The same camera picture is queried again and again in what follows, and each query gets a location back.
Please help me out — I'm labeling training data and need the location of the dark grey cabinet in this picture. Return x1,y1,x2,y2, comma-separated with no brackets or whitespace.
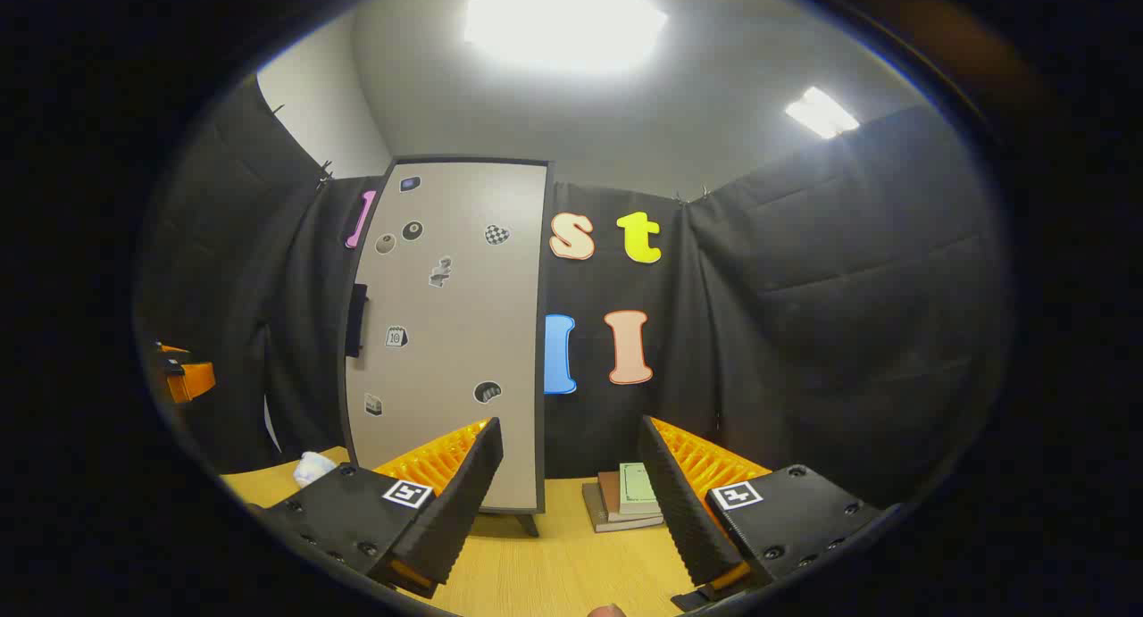
342,155,555,538

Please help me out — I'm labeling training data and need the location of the black backdrop cloth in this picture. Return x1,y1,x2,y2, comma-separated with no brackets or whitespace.
134,77,1014,511

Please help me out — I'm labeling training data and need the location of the grey book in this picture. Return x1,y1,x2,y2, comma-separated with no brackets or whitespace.
582,481,666,534

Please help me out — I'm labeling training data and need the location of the green book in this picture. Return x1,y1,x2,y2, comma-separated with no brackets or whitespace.
619,462,663,516

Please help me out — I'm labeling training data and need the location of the white plush toy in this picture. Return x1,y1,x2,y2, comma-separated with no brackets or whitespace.
293,451,338,488

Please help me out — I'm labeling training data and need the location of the large ceiling light panel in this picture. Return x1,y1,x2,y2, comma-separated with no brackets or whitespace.
463,0,669,74

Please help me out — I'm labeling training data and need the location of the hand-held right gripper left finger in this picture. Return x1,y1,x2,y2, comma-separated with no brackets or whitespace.
246,418,504,600

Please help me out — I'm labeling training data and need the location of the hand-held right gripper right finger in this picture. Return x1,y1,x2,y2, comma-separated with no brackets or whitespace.
637,415,885,613

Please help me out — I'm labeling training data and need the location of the small ceiling light panel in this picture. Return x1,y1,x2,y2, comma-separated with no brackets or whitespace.
784,86,861,140

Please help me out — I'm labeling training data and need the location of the black door handle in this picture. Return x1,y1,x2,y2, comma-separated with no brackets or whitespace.
346,283,370,359

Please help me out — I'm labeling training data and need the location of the light grey cabinet door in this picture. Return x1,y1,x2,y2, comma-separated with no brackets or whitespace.
345,160,547,513

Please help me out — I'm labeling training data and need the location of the brown book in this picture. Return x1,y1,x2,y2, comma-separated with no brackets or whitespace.
597,471,663,523

